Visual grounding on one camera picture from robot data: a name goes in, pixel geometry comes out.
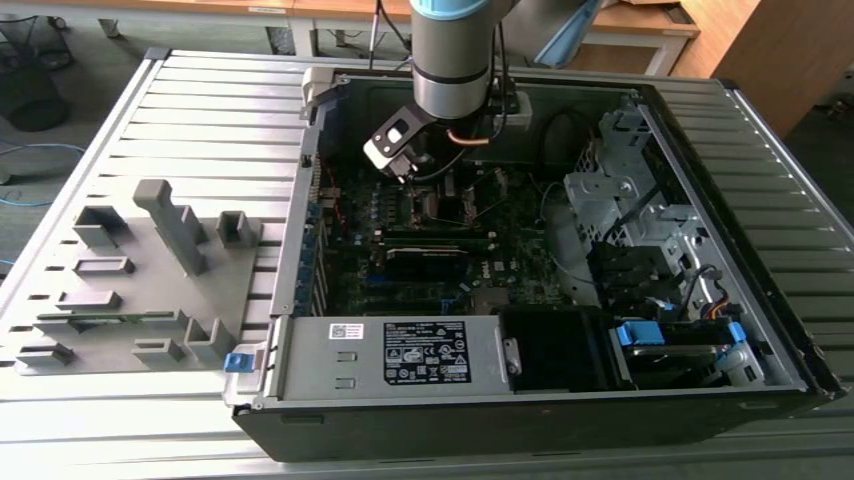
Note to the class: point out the silver CPU green edge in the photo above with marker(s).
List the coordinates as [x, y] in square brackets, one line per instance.
[450, 207]

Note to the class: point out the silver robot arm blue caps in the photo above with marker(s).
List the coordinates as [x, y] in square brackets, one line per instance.
[454, 60]

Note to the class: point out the CPU socket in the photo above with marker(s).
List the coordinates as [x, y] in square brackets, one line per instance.
[423, 220]

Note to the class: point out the green RAM stick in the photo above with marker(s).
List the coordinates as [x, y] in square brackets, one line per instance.
[433, 241]
[100, 316]

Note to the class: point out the green motherboard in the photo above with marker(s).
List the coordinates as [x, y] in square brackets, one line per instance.
[527, 250]

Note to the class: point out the black graphics card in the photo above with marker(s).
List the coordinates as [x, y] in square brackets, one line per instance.
[427, 265]

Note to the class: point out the silver metal drive cage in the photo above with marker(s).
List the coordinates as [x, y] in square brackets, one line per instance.
[600, 200]

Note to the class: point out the grey case release latch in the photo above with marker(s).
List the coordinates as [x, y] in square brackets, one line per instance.
[316, 82]

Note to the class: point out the grey chipset heatsink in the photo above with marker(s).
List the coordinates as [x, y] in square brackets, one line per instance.
[490, 300]

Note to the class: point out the black plastic drive bay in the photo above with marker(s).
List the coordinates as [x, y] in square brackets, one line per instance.
[634, 270]

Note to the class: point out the grey parts rack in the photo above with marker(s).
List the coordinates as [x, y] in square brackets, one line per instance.
[220, 280]

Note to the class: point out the hard disk blue carrier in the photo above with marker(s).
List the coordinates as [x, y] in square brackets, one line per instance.
[640, 334]

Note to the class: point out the grey power supply unit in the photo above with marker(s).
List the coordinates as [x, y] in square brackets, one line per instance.
[313, 360]

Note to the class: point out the long wooden desk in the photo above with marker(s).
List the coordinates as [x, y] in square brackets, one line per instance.
[200, 5]

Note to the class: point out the blue case latch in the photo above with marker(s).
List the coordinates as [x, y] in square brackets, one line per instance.
[239, 362]

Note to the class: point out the black open PC case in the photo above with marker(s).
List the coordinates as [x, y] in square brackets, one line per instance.
[467, 430]

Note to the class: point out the wooden cabinet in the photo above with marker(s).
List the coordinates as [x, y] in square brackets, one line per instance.
[787, 50]

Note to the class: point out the dark chair base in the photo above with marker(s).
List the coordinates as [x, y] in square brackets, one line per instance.
[834, 102]

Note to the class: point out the black mesh waste bin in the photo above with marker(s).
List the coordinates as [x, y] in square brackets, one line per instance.
[33, 100]

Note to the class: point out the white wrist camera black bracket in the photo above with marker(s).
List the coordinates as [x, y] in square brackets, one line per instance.
[393, 142]

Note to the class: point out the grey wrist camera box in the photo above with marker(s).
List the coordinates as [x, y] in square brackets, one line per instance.
[515, 112]

